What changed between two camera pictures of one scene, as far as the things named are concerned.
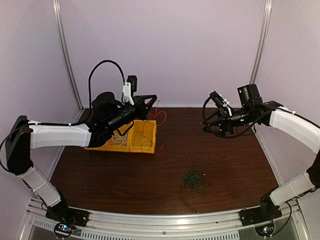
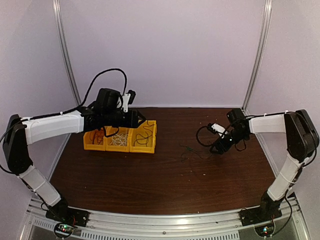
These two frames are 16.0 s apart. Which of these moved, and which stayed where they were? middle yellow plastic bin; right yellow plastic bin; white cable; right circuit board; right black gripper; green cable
Moved: green cable; right black gripper
Stayed: white cable; middle yellow plastic bin; right circuit board; right yellow plastic bin
